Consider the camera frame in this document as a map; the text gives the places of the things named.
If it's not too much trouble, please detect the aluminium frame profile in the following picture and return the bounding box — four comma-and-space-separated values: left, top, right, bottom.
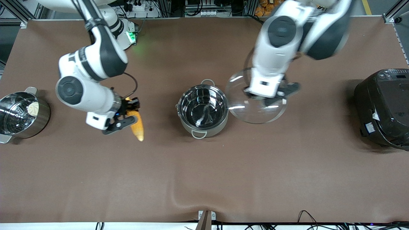
383, 0, 409, 25
0, 0, 45, 28

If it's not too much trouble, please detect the white power strip with plugs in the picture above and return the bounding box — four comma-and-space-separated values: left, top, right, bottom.
124, 0, 147, 12

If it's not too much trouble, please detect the brown table cloth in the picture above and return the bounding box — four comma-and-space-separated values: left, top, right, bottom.
0, 18, 409, 223

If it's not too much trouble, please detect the glass pot lid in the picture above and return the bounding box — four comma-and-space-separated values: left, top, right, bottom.
225, 67, 287, 125

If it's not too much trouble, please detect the yellow corn cob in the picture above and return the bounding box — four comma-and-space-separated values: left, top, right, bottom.
125, 97, 144, 142

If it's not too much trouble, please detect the long white power strip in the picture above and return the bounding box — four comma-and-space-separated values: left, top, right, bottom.
191, 10, 218, 17

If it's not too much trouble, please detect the black looped floor cable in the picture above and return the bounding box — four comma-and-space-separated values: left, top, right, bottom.
297, 210, 320, 230

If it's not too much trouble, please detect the black rice cooker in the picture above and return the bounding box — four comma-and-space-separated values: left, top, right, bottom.
354, 68, 409, 151

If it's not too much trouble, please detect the steel steamer pot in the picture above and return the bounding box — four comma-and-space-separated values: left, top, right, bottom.
0, 87, 51, 144

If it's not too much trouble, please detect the metal table bracket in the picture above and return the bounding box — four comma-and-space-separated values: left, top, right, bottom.
196, 210, 216, 230

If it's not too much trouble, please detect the steel pot with handles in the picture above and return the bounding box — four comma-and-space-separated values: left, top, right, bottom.
176, 79, 229, 139

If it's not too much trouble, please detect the orange snack bag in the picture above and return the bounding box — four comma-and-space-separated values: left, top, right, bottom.
255, 0, 282, 17

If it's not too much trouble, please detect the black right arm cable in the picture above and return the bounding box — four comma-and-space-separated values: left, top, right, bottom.
122, 72, 139, 100

